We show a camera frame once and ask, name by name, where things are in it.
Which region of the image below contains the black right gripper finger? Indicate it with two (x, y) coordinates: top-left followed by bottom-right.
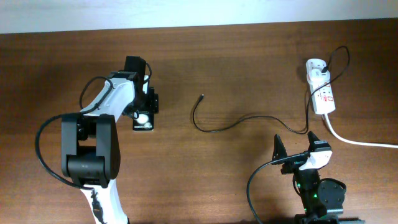
(307, 131), (326, 152)
(272, 134), (287, 165)

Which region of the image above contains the black USB charging cable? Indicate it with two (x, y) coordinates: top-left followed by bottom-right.
(192, 45), (351, 135)

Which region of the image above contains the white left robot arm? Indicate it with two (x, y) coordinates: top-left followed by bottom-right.
(62, 56), (159, 223)

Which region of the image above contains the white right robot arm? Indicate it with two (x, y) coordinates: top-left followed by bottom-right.
(272, 131), (346, 223)

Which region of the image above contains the white USB charger plug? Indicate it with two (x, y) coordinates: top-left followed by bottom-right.
(307, 67), (330, 85)

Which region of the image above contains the white power strip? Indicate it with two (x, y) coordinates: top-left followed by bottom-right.
(305, 58), (336, 115)

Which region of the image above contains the white power strip cord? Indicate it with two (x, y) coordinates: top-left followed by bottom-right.
(323, 113), (398, 149)

